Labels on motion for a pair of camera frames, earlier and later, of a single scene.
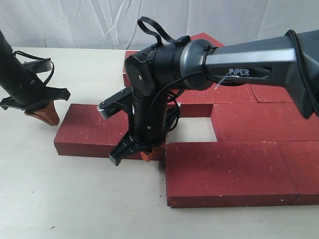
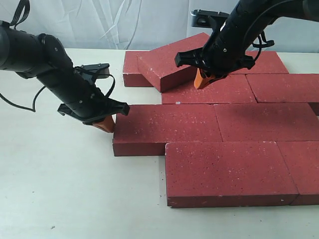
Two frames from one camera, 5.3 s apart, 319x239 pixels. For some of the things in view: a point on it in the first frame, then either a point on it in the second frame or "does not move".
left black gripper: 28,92 to 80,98
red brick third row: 262,122 does not move
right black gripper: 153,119 to 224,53
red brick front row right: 302,159 does not move
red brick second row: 198,103 does not move
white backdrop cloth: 113,25 does not move
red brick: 83,132 to 144,129
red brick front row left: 217,174 does not move
